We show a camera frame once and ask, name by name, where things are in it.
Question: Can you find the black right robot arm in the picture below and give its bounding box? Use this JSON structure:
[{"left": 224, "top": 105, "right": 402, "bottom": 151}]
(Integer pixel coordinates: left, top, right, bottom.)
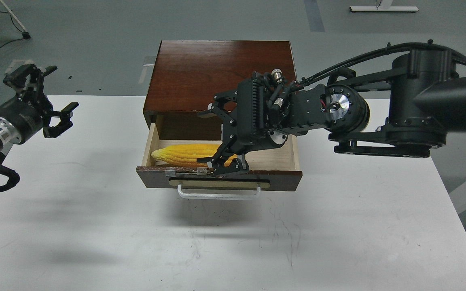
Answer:
[{"left": 197, "top": 40, "right": 466, "bottom": 176}]

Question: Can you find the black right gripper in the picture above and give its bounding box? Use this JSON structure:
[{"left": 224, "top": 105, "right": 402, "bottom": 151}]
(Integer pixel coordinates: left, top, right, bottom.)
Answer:
[{"left": 196, "top": 72, "right": 287, "bottom": 176}]

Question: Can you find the dark wooden drawer cabinet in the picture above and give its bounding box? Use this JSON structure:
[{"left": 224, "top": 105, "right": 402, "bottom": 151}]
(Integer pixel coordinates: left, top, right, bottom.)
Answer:
[{"left": 143, "top": 40, "right": 296, "bottom": 141}]

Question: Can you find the yellow corn cob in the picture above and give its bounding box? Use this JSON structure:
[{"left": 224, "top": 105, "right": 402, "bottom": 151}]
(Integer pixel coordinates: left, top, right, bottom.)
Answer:
[{"left": 150, "top": 143, "right": 219, "bottom": 168}]

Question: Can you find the wooden drawer with white handle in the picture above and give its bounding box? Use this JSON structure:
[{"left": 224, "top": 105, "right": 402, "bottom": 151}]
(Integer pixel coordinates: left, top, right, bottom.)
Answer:
[{"left": 136, "top": 123, "right": 303, "bottom": 199}]

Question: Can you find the white desk foot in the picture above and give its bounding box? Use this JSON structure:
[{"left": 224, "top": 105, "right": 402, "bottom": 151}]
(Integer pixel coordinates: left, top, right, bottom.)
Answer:
[{"left": 349, "top": 0, "right": 419, "bottom": 13}]

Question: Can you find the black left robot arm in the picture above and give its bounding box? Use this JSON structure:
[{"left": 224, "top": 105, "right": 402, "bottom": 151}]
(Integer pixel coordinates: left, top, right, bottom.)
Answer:
[{"left": 0, "top": 64, "right": 79, "bottom": 193}]

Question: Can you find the white stand leg with casters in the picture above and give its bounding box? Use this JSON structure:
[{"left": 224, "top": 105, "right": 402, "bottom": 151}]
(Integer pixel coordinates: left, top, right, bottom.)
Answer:
[{"left": 0, "top": 0, "right": 31, "bottom": 40}]

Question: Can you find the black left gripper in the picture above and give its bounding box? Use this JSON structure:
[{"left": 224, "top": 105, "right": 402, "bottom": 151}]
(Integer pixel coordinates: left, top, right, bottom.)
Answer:
[{"left": 0, "top": 64, "right": 79, "bottom": 145}]

